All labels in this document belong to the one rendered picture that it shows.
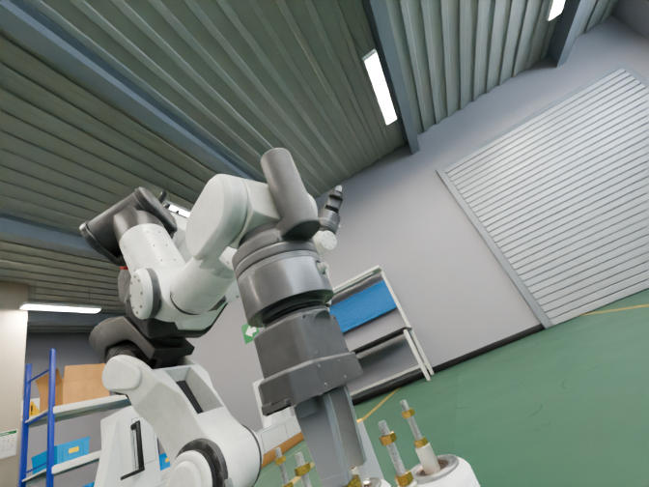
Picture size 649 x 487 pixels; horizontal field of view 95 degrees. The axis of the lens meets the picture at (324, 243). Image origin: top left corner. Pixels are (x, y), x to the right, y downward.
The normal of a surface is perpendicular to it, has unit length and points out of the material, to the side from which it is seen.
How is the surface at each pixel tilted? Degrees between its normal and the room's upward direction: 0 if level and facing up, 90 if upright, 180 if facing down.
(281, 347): 90
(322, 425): 90
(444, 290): 90
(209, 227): 90
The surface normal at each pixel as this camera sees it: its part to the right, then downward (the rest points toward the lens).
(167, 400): -0.11, 0.03
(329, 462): -0.44, -0.24
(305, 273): 0.42, -0.54
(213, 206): -0.70, -0.05
